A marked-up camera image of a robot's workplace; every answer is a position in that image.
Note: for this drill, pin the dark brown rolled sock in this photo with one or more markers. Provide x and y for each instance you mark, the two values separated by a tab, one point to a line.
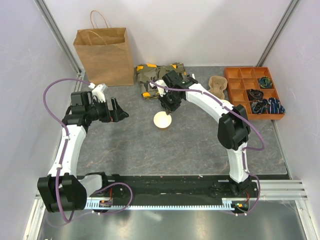
254	94

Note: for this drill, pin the cardboard cup carrier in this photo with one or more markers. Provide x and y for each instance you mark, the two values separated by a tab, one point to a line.
217	85

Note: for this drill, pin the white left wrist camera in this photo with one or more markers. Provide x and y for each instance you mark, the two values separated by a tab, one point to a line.
99	93

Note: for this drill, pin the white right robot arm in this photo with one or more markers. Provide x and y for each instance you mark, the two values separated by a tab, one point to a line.
233	132

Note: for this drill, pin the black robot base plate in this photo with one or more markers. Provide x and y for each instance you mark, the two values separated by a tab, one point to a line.
173	189

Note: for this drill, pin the green blue rolled sock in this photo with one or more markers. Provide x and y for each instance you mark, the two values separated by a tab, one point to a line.
265	82

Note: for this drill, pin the camouflage folded cloth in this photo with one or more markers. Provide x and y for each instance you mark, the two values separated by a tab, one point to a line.
152	72

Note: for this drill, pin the white slotted cable duct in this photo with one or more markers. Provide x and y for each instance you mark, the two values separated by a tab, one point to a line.
101	204

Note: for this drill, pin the brown paper bag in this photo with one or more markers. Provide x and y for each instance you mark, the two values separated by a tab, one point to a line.
105	54

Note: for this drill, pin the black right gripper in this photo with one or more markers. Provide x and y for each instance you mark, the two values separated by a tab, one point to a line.
169	109

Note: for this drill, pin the grey patterned rolled sock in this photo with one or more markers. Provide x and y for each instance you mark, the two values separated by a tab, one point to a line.
259	106

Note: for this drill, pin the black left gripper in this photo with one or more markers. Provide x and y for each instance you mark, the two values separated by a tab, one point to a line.
117	114

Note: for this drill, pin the orange compartment tray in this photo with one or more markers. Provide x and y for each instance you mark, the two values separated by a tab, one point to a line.
254	88

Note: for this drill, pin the aluminium frame rail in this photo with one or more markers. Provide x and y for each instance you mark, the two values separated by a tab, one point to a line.
278	190

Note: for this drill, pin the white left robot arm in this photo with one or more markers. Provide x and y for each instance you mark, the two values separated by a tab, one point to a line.
61	189

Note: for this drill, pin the blue striped rolled sock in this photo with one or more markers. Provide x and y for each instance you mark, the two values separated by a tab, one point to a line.
275	106

